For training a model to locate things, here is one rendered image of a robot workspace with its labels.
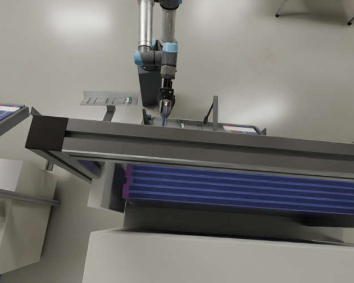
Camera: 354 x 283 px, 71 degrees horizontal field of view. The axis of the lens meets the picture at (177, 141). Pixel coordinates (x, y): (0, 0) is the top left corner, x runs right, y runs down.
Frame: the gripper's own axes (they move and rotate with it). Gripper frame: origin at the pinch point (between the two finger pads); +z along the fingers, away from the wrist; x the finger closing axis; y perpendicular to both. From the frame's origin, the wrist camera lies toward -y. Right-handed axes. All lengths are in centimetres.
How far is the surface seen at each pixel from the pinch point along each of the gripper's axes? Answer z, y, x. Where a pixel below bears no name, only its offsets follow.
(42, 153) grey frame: -1, 100, -12
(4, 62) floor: -29, -127, -162
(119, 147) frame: -3, 101, -4
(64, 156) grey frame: -1, 99, -10
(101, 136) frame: -4, 100, -6
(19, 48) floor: -45, -136, -152
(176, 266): 18, 92, 5
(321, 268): 17, 92, 30
